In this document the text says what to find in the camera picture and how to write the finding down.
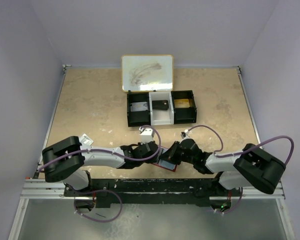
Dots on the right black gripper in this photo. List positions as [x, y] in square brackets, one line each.
[170, 154]

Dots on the silver credit card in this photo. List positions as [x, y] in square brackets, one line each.
[139, 106]

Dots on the silver foil packet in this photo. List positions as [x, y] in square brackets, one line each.
[85, 140]

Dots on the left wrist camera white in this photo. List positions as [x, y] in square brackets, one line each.
[146, 134]

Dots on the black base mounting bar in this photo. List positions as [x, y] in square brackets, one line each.
[201, 192]

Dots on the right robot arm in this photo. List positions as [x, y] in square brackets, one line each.
[255, 168]

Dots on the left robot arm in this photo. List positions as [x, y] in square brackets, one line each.
[63, 160]

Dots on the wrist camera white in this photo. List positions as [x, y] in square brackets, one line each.
[185, 134]
[146, 134]

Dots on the red card holder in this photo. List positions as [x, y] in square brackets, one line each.
[163, 163]

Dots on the gold credit card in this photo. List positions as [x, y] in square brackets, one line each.
[182, 103]

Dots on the dark grey credit card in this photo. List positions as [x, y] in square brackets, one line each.
[162, 105]

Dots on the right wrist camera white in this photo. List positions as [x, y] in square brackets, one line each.
[185, 134]

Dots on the small whiteboard with stand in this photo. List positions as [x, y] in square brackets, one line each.
[147, 73]

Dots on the black white three-bin organizer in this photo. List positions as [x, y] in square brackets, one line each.
[152, 117]

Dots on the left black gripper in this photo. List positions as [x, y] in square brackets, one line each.
[151, 160]

